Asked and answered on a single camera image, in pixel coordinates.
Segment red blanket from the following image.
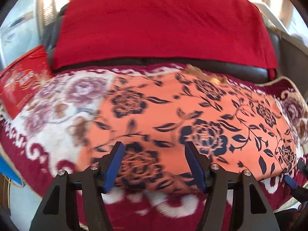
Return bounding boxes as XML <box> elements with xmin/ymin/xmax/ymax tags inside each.
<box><xmin>52</xmin><ymin>0</ymin><xmax>278</xmax><ymax>70</ymax></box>

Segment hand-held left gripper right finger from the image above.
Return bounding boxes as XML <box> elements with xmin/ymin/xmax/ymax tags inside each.
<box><xmin>184</xmin><ymin>141</ymin><xmax>281</xmax><ymax>231</ymax></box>

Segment dark leather sofa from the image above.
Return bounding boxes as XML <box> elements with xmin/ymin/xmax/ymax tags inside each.
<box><xmin>41</xmin><ymin>5</ymin><xmax>308</xmax><ymax>83</ymax></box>

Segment blue cloth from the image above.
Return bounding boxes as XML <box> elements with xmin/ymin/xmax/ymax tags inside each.
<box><xmin>0</xmin><ymin>154</ymin><xmax>27</xmax><ymax>188</ymax></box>

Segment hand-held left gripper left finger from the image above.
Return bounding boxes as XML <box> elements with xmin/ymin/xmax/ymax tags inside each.
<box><xmin>29</xmin><ymin>141</ymin><xmax>125</xmax><ymax>231</ymax></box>

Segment white appliance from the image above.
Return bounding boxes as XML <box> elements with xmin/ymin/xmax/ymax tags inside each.
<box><xmin>0</xmin><ymin>5</ymin><xmax>41</xmax><ymax>63</ymax></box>

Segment orange floral blouse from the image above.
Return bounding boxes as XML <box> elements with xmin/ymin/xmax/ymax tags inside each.
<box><xmin>90</xmin><ymin>64</ymin><xmax>297</xmax><ymax>193</ymax></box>

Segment floral plush blanket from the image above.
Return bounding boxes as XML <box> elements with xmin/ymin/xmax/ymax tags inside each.
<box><xmin>0</xmin><ymin>63</ymin><xmax>308</xmax><ymax>231</ymax></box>

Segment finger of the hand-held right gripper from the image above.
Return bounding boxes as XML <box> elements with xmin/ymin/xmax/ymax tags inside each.
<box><xmin>297</xmin><ymin>159</ymin><xmax>308</xmax><ymax>174</ymax></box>
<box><xmin>284</xmin><ymin>173</ymin><xmax>308</xmax><ymax>201</ymax></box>

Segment white board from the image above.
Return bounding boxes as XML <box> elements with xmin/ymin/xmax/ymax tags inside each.
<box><xmin>253</xmin><ymin>2</ymin><xmax>289</xmax><ymax>33</ymax></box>

